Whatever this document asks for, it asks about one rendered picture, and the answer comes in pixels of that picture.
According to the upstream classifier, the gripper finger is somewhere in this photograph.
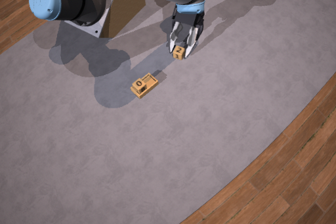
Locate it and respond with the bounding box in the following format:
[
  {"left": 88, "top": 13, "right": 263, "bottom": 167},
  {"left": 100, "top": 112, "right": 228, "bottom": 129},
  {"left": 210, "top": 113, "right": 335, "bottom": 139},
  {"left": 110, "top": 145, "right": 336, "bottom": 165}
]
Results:
[
  {"left": 170, "top": 19, "right": 183, "bottom": 53},
  {"left": 185, "top": 19, "right": 204, "bottom": 57}
]

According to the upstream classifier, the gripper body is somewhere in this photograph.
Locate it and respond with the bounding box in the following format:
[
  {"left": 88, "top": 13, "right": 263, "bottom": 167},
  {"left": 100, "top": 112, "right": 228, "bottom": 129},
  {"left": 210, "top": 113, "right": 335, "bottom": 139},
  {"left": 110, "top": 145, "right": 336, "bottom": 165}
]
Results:
[{"left": 171, "top": 4, "right": 203, "bottom": 27}]

